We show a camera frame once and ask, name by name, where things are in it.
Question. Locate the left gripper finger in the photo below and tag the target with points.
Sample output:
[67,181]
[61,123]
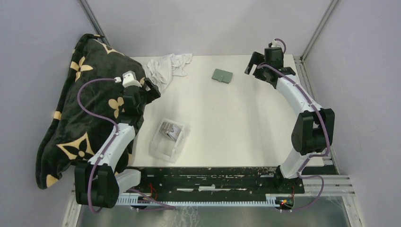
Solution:
[153,94]
[148,85]

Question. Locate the black floral blanket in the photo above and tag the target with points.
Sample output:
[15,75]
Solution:
[75,136]

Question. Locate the stack of credit cards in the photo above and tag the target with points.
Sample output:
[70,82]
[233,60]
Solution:
[170,130]

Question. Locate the aluminium rail frame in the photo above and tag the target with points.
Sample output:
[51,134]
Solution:
[329,187]

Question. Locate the clear plastic card box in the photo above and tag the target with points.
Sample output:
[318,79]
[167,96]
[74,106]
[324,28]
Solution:
[165,149]

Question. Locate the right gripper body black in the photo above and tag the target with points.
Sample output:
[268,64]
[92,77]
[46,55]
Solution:
[260,73]

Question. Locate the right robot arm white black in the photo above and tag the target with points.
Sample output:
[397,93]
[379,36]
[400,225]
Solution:
[312,134]

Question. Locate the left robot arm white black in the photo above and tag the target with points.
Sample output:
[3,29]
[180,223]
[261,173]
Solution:
[97,185]

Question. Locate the green leather card holder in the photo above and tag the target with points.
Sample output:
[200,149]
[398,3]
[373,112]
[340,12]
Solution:
[222,76]

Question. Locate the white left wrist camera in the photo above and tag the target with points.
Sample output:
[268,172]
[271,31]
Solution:
[128,79]

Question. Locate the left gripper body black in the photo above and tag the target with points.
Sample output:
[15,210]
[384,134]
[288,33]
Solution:
[142,105]

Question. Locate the white crumpled cloth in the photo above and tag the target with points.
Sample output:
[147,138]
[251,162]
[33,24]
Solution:
[161,71]

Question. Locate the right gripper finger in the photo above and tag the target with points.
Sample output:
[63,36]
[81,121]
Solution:
[248,69]
[256,59]

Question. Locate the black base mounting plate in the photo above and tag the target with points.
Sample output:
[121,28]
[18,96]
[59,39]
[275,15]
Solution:
[207,184]

